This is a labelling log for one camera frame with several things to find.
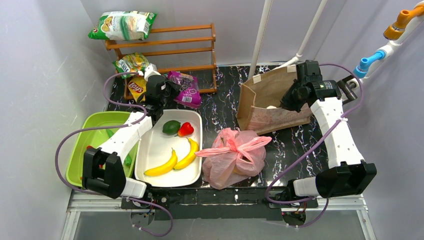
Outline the purple grape candy packet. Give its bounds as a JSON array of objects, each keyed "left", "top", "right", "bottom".
[{"left": 167, "top": 71, "right": 202, "bottom": 109}]

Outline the brown burlap tote bag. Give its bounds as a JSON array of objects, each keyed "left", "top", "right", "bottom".
[{"left": 236, "top": 65, "right": 312, "bottom": 135}]

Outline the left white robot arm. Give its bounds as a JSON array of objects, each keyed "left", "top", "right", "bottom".
[{"left": 81, "top": 74, "right": 181, "bottom": 199}]

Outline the pink plastic grocery bag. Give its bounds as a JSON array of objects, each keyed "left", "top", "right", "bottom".
[{"left": 195, "top": 128, "right": 272, "bottom": 190}]

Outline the green plastic bin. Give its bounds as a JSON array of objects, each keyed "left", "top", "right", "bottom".
[{"left": 66, "top": 111, "right": 130, "bottom": 187}]

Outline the right yellow banana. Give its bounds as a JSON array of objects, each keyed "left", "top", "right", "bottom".
[{"left": 173, "top": 138, "right": 200, "bottom": 170}]

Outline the black pipe clamp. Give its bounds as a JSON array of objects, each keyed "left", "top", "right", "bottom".
[{"left": 337, "top": 75, "right": 359, "bottom": 105}]

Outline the yellow banana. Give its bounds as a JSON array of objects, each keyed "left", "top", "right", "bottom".
[
  {"left": 173, "top": 138, "right": 200, "bottom": 170},
  {"left": 144, "top": 149, "right": 178, "bottom": 177}
]

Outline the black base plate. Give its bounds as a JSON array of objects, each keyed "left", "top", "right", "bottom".
[{"left": 142, "top": 187, "right": 318, "bottom": 221}]

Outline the yellow Lays chips bag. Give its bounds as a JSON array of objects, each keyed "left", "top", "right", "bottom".
[{"left": 127, "top": 76, "right": 147, "bottom": 103}]

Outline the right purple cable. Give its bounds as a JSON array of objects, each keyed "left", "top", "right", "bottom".
[{"left": 264, "top": 63, "right": 364, "bottom": 229}]

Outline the wooden shelf rack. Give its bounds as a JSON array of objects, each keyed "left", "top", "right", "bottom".
[{"left": 104, "top": 23, "right": 217, "bottom": 94}]

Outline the lower left yellow banana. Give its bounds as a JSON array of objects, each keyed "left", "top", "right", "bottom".
[{"left": 144, "top": 149, "right": 178, "bottom": 177}]

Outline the white rectangular tray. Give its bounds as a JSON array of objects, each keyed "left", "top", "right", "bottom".
[{"left": 134, "top": 109, "right": 203, "bottom": 188}]

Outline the red strawberry toy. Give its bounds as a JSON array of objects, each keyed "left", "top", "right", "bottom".
[{"left": 177, "top": 122, "right": 194, "bottom": 137}]

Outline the green cucumber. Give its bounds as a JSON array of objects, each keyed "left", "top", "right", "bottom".
[{"left": 105, "top": 129, "right": 132, "bottom": 167}]

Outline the orange pipe valve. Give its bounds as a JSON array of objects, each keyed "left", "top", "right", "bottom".
[{"left": 383, "top": 10, "right": 415, "bottom": 41}]

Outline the green yellow snack bag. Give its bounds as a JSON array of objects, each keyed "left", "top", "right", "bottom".
[{"left": 112, "top": 52, "right": 150, "bottom": 79}]

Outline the green white chips bag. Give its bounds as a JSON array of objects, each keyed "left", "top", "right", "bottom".
[{"left": 88, "top": 11, "right": 157, "bottom": 41}]

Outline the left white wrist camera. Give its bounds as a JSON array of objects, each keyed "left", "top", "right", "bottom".
[{"left": 137, "top": 63, "right": 161, "bottom": 82}]

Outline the blue pipe valve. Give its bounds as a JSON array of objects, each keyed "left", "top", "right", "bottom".
[{"left": 353, "top": 50, "right": 386, "bottom": 79}]

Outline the green avocado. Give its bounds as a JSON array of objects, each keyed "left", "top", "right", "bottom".
[{"left": 162, "top": 120, "right": 181, "bottom": 135}]

